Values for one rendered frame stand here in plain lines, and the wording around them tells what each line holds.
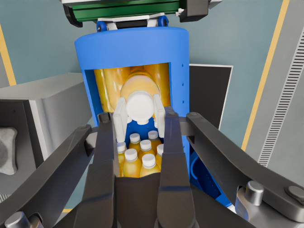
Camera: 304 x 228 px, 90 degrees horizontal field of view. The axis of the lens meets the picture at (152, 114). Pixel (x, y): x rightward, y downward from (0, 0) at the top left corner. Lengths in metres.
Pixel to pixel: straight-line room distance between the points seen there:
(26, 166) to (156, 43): 0.63
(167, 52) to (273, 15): 1.73
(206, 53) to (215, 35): 0.17
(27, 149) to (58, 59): 1.13
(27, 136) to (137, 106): 0.53
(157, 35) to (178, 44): 0.06
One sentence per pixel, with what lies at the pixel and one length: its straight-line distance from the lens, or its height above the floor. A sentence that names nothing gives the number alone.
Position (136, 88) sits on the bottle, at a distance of 0.23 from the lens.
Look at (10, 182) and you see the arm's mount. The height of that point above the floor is 1.06.
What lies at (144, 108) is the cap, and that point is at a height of 1.34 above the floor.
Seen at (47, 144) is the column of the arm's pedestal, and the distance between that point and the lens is 0.74.
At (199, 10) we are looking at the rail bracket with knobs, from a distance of 0.58.
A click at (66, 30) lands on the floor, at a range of 1.67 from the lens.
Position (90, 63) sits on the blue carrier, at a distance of 0.35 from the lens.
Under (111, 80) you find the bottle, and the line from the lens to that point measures 0.40.
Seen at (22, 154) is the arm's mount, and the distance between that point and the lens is 0.73.
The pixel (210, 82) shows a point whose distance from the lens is 1.55.
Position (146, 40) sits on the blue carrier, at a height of 1.23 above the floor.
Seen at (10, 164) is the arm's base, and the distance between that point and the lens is 0.75.
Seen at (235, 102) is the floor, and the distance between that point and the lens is 1.91.
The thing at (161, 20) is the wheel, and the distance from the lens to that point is 0.57.
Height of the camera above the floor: 1.54
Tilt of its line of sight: 69 degrees down
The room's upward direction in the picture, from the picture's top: 168 degrees clockwise
